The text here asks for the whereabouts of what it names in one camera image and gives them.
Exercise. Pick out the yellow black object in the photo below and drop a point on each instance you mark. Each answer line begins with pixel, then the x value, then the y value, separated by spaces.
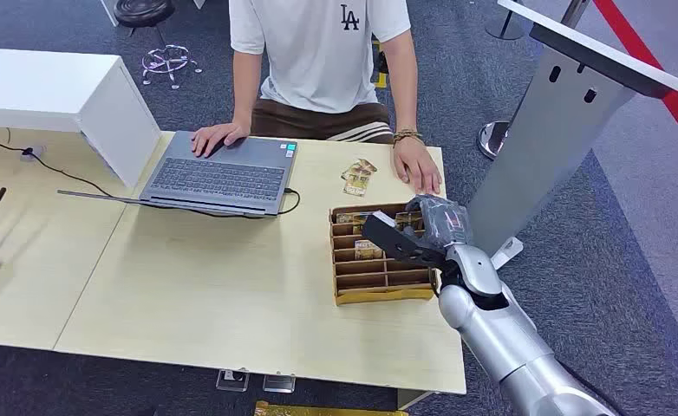
pixel 380 66

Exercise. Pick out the black stool with chrome base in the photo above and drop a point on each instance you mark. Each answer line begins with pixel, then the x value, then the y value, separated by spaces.
pixel 149 23

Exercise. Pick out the gold trading card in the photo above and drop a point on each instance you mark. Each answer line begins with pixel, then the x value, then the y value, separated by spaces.
pixel 353 173
pixel 368 250
pixel 346 218
pixel 367 165
pixel 355 187

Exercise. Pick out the red barrier belt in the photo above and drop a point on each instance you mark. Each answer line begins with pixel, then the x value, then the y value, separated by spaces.
pixel 660 80

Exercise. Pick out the person's left forearm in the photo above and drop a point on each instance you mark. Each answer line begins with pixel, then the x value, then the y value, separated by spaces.
pixel 403 86

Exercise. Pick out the grey laptop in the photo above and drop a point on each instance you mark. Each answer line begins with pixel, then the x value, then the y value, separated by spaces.
pixel 224 172

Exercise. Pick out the chrome stanchion base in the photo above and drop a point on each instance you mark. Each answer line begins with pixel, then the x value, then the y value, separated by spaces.
pixel 493 140

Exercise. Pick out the clear table clamp bracket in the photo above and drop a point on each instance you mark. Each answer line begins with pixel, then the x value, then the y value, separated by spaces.
pixel 233 380
pixel 279 383

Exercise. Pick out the gold foil sheet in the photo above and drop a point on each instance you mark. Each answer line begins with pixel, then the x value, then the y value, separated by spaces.
pixel 327 410

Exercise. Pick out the person's left hand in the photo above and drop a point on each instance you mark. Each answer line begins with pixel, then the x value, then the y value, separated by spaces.
pixel 416 166

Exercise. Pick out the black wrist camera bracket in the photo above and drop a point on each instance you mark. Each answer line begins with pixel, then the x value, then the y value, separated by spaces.
pixel 393 241

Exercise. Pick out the white desk shelf box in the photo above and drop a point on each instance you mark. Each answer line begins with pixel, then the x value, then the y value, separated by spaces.
pixel 57 92

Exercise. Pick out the white board with dark underside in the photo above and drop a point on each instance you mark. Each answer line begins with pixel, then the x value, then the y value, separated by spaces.
pixel 609 54

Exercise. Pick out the silver panel stand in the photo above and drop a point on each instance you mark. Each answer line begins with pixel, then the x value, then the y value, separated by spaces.
pixel 546 149

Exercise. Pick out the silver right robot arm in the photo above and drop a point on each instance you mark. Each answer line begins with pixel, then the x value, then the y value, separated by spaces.
pixel 505 339

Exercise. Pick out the person's right forearm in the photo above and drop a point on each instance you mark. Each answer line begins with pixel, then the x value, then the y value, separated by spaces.
pixel 246 92

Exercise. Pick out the person's right hand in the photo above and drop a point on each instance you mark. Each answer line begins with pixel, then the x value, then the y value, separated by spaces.
pixel 215 138

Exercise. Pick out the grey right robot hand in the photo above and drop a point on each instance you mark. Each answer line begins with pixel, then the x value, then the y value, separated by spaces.
pixel 442 221

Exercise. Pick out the cardboard card organizer box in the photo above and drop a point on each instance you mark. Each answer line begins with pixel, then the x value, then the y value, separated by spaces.
pixel 368 275

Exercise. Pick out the person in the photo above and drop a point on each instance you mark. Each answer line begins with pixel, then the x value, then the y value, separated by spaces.
pixel 316 57

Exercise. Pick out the white stand foot bracket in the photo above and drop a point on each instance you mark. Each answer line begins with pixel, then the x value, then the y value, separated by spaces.
pixel 507 252

